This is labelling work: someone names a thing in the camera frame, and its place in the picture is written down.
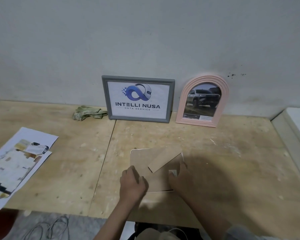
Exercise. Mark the pink arched picture frame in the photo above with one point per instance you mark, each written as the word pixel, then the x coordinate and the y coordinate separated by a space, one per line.
pixel 182 114

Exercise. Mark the printed paper sheet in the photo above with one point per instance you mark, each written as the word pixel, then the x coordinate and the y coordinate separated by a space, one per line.
pixel 37 136
pixel 10 169

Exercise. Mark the person's right fingers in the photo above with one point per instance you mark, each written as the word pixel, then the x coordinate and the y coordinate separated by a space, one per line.
pixel 183 168

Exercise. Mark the person's left fingers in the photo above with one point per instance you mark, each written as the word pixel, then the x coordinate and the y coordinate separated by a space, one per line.
pixel 133 171

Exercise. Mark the grey picture frame with logo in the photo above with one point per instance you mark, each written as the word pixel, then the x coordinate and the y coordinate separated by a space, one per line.
pixel 138 116

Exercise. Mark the person's right hand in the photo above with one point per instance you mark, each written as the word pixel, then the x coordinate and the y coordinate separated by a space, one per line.
pixel 187 187

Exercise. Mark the person's dark clothing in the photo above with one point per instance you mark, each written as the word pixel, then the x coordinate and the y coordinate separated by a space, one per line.
pixel 145 231

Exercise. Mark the person's left hand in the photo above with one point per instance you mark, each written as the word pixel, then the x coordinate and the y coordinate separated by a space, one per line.
pixel 133 188

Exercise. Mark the crumpled green cloth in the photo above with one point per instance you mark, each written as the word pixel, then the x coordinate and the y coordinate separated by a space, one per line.
pixel 86 113

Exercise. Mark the person's left forearm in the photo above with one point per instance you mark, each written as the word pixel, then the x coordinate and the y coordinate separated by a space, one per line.
pixel 115 222

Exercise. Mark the person's right forearm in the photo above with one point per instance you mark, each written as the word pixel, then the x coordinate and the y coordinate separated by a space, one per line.
pixel 212 222

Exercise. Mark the brown frame backing board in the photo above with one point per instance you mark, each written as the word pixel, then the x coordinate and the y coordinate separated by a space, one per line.
pixel 142 159

